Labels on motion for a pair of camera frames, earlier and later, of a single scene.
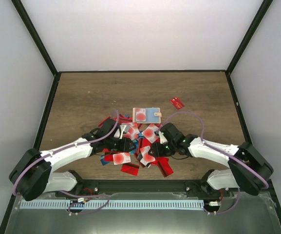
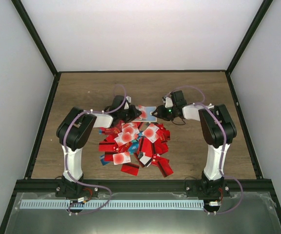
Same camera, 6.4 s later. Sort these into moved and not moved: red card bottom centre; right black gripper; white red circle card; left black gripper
Moved: right black gripper; left black gripper
Not moved: red card bottom centre; white red circle card
